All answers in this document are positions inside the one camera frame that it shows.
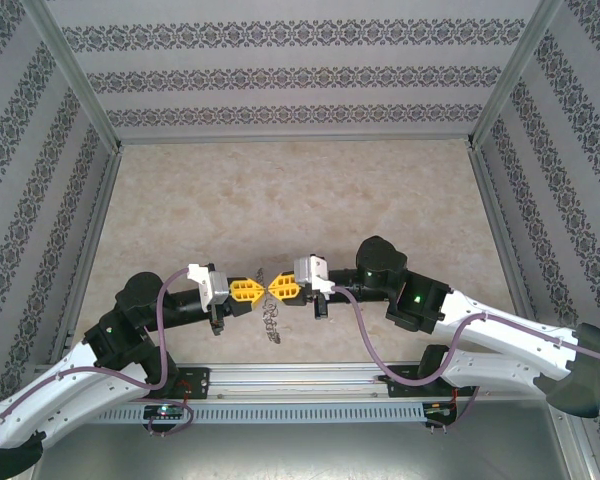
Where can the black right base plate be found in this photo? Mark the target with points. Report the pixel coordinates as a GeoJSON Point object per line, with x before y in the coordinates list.
{"type": "Point", "coordinates": [402, 387]}

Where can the grey metal sheet panel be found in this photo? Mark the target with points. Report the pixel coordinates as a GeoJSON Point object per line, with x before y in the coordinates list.
{"type": "Point", "coordinates": [300, 455]}

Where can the aluminium frame post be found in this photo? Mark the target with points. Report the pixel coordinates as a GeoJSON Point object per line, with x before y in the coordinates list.
{"type": "Point", "coordinates": [509, 75]}
{"type": "Point", "coordinates": [77, 75]}
{"type": "Point", "coordinates": [577, 455]}

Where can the small circuit board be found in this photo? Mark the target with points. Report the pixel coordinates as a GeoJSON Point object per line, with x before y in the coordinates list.
{"type": "Point", "coordinates": [439, 409]}

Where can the aluminium frame rail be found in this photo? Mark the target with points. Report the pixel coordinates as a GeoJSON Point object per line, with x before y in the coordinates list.
{"type": "Point", "coordinates": [295, 138]}
{"type": "Point", "coordinates": [498, 225]}
{"type": "Point", "coordinates": [96, 225]}

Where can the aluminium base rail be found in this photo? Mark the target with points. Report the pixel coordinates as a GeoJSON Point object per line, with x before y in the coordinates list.
{"type": "Point", "coordinates": [300, 382]}

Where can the circuit board with green light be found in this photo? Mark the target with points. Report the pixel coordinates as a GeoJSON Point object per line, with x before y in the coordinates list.
{"type": "Point", "coordinates": [165, 411]}

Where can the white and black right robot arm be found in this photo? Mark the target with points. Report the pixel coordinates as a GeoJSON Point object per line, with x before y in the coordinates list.
{"type": "Point", "coordinates": [505, 330]}

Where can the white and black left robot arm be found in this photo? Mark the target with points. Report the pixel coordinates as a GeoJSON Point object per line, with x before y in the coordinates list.
{"type": "Point", "coordinates": [55, 395]}

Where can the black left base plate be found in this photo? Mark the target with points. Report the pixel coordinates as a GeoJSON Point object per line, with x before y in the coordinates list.
{"type": "Point", "coordinates": [197, 382]}

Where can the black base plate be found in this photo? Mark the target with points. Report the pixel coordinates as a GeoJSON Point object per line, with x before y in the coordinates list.
{"type": "Point", "coordinates": [402, 387]}
{"type": "Point", "coordinates": [197, 382]}

